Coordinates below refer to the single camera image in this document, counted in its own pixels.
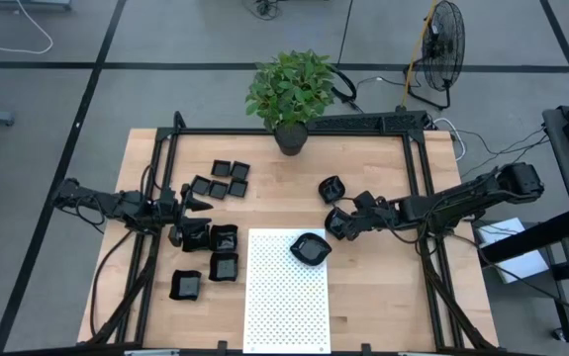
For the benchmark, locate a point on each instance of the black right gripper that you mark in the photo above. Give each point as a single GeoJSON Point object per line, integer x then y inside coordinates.
{"type": "Point", "coordinates": [378, 215]}

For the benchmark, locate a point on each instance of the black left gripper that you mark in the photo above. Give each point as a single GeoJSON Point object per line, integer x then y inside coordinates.
{"type": "Point", "coordinates": [170, 212]}

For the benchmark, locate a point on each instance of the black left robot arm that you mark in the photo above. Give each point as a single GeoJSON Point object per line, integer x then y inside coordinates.
{"type": "Point", "coordinates": [116, 204]}

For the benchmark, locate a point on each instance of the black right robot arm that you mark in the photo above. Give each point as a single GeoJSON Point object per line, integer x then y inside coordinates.
{"type": "Point", "coordinates": [462, 198]}

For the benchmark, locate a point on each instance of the white perforated metal shelf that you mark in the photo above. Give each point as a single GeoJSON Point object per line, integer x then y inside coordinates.
{"type": "Point", "coordinates": [313, 316]}

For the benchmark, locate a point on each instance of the black perforated box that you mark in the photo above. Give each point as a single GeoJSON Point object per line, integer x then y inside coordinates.
{"type": "Point", "coordinates": [363, 122]}

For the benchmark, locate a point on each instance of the black headphones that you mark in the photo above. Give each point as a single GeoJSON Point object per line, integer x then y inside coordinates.
{"type": "Point", "coordinates": [352, 86]}

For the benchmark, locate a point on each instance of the green potted plant black pot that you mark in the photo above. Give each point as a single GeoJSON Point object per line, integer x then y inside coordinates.
{"type": "Point", "coordinates": [289, 89]}

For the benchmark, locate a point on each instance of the black floor fan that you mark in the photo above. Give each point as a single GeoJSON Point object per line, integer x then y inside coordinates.
{"type": "Point", "coordinates": [442, 49]}

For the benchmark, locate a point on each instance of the black aluminium table frame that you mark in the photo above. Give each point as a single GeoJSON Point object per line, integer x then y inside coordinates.
{"type": "Point", "coordinates": [215, 131]}

